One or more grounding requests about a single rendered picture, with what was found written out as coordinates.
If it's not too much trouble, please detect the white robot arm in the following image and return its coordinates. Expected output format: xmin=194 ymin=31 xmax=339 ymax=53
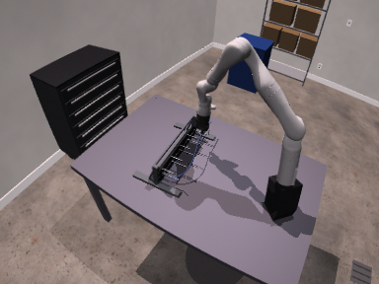
xmin=196 ymin=37 xmax=306 ymax=186

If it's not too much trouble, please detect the black patch panel rack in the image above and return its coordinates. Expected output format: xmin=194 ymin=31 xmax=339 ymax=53
xmin=133 ymin=114 xmax=201 ymax=196

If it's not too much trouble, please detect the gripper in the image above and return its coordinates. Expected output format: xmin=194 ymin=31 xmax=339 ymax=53
xmin=195 ymin=105 xmax=216 ymax=135

